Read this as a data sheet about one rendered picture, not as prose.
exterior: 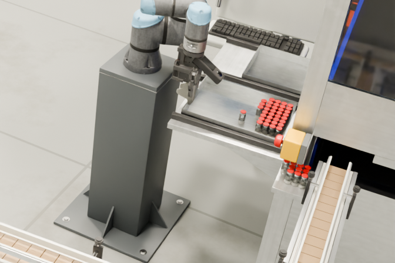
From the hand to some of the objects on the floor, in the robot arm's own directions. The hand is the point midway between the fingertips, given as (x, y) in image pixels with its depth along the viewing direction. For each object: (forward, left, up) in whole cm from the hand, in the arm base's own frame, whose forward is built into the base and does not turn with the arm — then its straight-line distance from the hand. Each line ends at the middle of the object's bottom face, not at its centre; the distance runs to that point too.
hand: (191, 101), depth 250 cm
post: (+40, -7, -92) cm, 100 cm away
